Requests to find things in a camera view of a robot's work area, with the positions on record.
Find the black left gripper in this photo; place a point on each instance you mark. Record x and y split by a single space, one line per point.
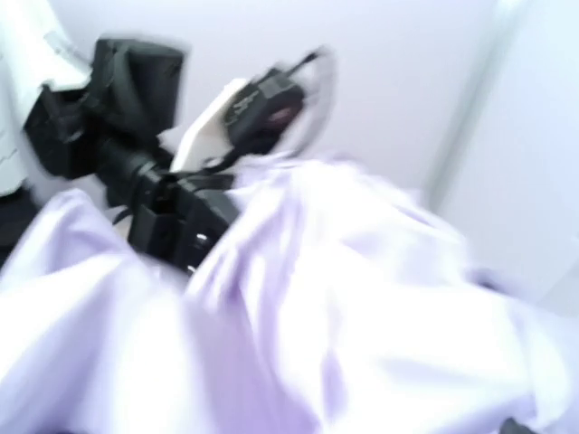
179 217

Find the lilac folding umbrella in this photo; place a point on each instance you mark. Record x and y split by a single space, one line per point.
333 304

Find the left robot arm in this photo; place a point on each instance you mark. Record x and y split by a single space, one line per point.
105 117

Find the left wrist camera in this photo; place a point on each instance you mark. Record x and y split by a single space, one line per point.
247 117

